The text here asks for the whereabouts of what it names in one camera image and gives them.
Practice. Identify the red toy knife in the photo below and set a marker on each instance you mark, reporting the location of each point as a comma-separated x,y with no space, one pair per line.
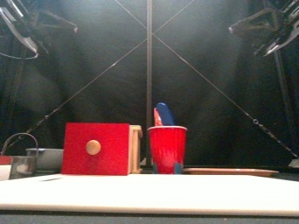
158,119

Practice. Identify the small blue flat piece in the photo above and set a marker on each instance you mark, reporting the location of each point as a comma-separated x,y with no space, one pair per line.
178,168

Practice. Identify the wooden box with red lid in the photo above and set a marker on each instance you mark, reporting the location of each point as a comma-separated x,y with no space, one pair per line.
100,137

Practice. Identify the white cutting board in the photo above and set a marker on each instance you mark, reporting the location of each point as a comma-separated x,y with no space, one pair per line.
155,195

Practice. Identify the red plastic cup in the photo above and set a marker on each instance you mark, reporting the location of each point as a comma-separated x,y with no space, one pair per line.
167,145

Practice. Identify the red and white box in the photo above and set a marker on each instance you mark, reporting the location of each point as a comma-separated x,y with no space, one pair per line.
4,172

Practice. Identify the grey metal container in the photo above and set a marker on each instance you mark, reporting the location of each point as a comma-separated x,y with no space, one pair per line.
48,159

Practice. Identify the grey vertical frame pole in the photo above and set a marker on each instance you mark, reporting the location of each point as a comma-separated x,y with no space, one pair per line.
148,73

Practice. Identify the pink rectangular plate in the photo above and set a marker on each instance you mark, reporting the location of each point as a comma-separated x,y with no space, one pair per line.
230,171

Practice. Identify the blue toy utensil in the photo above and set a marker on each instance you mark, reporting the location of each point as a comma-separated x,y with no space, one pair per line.
166,115

